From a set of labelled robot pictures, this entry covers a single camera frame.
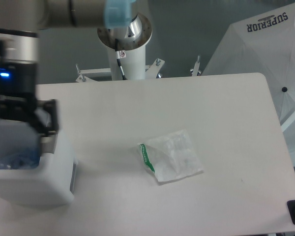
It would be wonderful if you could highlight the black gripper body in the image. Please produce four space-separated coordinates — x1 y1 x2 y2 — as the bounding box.
0 59 39 123

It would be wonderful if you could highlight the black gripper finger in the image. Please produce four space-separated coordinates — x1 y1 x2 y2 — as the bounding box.
27 99 59 159

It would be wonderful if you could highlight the clear plastic water bottle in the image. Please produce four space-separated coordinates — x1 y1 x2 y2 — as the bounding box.
0 149 40 170

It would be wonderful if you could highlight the clear plastic bag green stripe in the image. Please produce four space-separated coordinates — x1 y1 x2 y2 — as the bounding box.
137 129 204 184

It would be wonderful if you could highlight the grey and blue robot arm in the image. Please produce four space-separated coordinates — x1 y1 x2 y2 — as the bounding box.
0 0 152 151

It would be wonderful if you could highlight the white plastic trash can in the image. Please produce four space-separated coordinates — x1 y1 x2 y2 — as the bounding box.
0 102 78 205

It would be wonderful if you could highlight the white Superior umbrella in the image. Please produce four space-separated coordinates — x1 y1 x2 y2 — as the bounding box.
204 3 295 165

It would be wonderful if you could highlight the white metal mounting frame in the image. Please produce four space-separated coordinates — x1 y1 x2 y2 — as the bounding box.
76 55 202 83

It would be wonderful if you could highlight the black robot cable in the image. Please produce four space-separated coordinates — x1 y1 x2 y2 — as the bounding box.
114 38 127 81

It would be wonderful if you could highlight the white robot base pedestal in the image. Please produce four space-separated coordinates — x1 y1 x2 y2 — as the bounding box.
106 43 147 81

